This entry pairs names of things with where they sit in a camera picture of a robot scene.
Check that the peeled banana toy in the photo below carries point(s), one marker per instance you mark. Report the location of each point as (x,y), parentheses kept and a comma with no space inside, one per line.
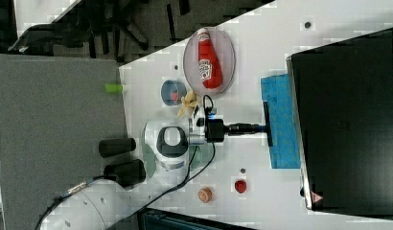
(188,103)

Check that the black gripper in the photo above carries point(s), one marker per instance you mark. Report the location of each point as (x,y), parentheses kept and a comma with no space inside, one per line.
(216,130)

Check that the orange slice toy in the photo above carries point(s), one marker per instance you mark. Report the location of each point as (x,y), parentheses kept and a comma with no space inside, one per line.
(205,195)

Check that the red ketchup bottle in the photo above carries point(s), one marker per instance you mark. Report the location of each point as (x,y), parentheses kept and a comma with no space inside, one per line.
(208,62)

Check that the blue bowl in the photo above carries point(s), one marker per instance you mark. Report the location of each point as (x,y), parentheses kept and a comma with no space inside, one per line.
(172,86)

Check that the small black cylinder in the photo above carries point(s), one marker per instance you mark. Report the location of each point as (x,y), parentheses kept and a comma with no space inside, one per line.
(113,147)

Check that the red strawberry on table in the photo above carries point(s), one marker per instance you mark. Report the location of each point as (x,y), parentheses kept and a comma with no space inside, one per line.
(240,186)

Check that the green marker stub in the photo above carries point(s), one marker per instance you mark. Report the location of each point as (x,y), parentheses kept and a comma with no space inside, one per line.
(113,88)

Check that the pink round plate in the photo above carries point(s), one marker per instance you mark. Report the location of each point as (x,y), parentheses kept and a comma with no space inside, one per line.
(226,56)

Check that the green cup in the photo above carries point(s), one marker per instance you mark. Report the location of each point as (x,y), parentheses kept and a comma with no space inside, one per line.
(201,155)

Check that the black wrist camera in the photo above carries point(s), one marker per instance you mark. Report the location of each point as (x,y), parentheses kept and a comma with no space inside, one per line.
(210,112)

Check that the black toaster oven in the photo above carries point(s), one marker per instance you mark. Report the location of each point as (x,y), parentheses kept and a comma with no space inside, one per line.
(342,102)

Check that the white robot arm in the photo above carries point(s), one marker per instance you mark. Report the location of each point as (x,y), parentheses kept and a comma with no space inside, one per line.
(170,148)

